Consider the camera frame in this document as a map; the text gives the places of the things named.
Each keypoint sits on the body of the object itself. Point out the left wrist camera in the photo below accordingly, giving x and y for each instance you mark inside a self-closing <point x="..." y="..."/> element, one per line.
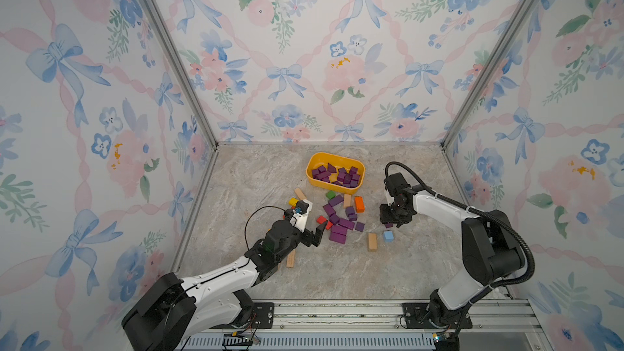
<point x="298" y="215"/>

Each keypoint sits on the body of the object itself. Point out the orange brick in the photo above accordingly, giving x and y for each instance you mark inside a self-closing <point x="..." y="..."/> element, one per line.
<point x="359" y="204"/>

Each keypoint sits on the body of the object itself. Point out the aluminium mounting rail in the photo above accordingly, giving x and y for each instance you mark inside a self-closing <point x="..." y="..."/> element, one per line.
<point x="351" y="325"/>

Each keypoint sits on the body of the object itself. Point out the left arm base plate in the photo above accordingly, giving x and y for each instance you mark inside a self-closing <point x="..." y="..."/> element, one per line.
<point x="258" y="316"/>

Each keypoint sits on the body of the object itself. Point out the yellow plastic storage bin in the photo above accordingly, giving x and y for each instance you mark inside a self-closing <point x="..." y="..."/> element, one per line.
<point x="356" y="172"/>

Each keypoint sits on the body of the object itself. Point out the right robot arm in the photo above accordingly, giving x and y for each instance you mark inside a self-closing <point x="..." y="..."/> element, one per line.
<point x="494" y="255"/>

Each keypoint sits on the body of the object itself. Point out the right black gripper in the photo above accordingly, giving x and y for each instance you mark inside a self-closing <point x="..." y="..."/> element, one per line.
<point x="395" y="212"/>

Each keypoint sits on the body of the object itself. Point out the natural wood brick right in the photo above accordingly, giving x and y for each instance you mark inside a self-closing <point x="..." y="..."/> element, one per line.
<point x="372" y="242"/>

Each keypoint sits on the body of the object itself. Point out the purple long brick top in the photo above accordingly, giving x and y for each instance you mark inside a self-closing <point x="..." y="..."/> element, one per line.
<point x="338" y="199"/>

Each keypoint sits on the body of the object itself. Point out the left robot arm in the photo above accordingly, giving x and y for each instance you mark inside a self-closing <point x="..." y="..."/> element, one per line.
<point x="174" y="309"/>

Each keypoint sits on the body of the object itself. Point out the purple brick centre slanted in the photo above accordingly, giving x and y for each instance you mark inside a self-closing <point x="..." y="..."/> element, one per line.
<point x="346" y="223"/>

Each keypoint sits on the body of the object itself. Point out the light blue cube brick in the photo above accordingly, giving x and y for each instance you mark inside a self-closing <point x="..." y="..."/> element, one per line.
<point x="388" y="236"/>

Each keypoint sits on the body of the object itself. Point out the natural wood brick top left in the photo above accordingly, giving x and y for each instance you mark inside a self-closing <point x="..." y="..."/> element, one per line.
<point x="300" y="195"/>

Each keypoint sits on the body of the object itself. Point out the purple large block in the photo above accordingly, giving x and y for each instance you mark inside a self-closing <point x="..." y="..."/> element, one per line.
<point x="338" y="234"/>

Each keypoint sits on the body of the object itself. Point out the natural wood brick top centre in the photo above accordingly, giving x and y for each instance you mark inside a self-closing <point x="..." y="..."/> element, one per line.
<point x="348" y="201"/>

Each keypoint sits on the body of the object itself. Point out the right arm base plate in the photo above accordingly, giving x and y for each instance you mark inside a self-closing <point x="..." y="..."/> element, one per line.
<point x="423" y="315"/>

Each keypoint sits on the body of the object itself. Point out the red flat brick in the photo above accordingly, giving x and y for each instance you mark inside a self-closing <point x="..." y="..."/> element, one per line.
<point x="321" y="220"/>

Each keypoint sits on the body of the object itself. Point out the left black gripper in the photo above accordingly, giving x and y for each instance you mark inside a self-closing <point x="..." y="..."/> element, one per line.
<point x="306" y="234"/>

